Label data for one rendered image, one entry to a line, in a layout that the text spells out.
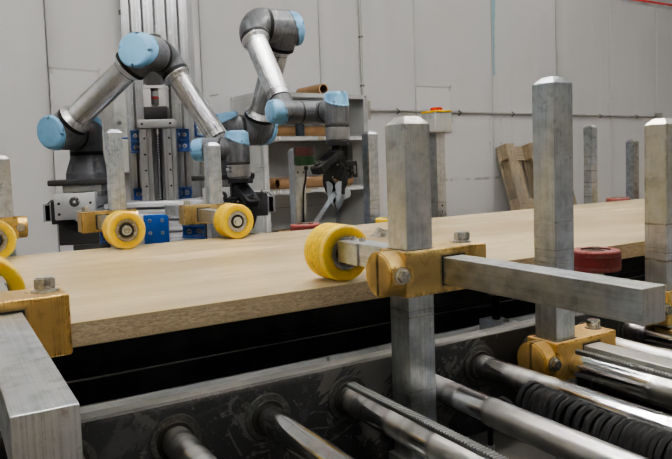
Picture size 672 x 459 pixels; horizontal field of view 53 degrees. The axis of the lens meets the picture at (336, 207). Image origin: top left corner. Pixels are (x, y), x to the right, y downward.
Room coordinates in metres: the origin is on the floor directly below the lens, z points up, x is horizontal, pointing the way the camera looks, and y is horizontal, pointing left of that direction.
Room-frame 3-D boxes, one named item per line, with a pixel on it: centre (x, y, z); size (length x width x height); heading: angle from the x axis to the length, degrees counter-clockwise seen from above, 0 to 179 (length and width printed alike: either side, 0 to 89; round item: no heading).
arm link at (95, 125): (2.45, 0.91, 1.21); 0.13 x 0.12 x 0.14; 165
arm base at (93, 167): (2.46, 0.91, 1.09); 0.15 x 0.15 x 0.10
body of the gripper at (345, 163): (2.10, -0.02, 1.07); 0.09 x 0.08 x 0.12; 141
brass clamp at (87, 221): (1.63, 0.56, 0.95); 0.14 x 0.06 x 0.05; 121
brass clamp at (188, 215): (1.75, 0.34, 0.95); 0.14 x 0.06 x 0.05; 121
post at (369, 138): (2.02, -0.11, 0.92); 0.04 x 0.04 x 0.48; 31
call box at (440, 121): (2.15, -0.33, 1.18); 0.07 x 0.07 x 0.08; 31
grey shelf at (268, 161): (4.85, 0.23, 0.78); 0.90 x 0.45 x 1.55; 126
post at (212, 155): (1.77, 0.32, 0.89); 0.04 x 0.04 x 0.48; 31
